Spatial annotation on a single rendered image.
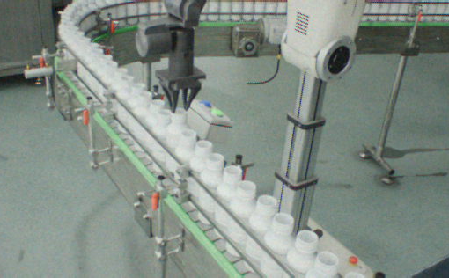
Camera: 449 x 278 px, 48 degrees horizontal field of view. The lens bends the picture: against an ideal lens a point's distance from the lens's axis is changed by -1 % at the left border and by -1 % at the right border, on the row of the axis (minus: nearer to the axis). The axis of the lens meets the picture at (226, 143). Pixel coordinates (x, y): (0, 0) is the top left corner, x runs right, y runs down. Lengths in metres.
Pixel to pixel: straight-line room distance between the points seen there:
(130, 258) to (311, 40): 1.44
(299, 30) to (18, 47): 2.86
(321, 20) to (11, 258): 1.81
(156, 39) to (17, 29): 3.11
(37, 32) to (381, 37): 2.52
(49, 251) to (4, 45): 1.97
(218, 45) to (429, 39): 1.24
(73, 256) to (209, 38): 1.26
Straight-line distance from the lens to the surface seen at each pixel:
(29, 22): 4.16
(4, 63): 4.22
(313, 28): 1.64
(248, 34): 2.55
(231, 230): 1.06
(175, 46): 1.13
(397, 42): 3.07
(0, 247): 2.74
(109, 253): 2.60
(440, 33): 3.22
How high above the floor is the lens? 1.74
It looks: 30 degrees down
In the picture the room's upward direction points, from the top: 5 degrees clockwise
